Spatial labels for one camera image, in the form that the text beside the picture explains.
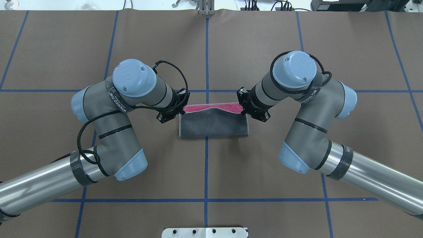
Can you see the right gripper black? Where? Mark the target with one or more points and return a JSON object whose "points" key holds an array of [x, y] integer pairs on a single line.
{"points": [[254, 104]]}

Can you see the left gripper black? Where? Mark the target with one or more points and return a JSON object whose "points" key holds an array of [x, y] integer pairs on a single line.
{"points": [[172, 106]]}

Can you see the pink and grey towel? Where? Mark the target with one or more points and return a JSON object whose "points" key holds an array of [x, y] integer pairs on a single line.
{"points": [[213, 120]]}

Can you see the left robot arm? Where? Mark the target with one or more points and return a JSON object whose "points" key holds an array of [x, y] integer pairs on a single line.
{"points": [[106, 143]]}

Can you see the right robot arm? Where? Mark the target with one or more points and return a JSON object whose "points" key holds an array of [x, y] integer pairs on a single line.
{"points": [[301, 76]]}

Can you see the aluminium frame post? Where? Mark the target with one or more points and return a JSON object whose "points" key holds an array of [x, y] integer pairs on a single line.
{"points": [[206, 7]]}

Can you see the white pedestal column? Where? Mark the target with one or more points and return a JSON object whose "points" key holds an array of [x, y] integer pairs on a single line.
{"points": [[206, 232]]}

